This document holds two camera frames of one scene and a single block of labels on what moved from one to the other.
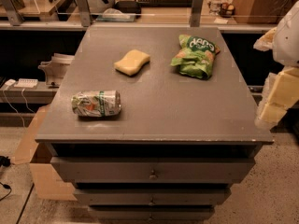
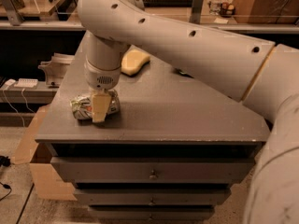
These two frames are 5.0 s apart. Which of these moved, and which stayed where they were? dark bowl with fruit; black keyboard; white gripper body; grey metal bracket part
Moved: white gripper body
Stayed: black keyboard; grey metal bracket part; dark bowl with fruit
